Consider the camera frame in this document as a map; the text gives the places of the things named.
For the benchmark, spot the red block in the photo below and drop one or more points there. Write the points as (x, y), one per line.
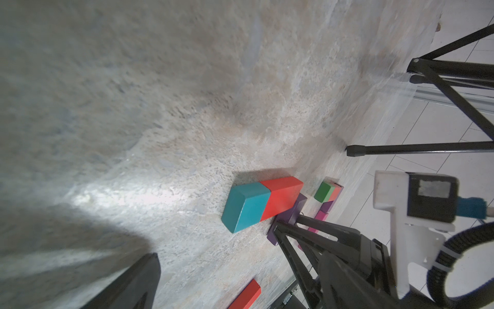
(247, 297)
(284, 192)
(337, 189)

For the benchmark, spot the teal cube block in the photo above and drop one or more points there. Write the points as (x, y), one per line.
(245, 206)

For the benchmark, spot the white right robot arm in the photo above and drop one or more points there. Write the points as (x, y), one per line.
(423, 207)

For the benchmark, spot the green cube block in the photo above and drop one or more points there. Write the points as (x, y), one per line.
(324, 192)

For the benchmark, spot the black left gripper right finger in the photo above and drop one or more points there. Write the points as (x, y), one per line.
(342, 287)

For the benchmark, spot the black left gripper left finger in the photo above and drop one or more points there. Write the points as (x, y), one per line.
(135, 288)

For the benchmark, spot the dark purple block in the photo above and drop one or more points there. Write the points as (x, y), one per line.
(290, 217)

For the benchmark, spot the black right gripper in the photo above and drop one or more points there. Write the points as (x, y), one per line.
(369, 259)

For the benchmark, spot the magenta long block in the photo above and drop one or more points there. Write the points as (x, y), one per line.
(320, 216)

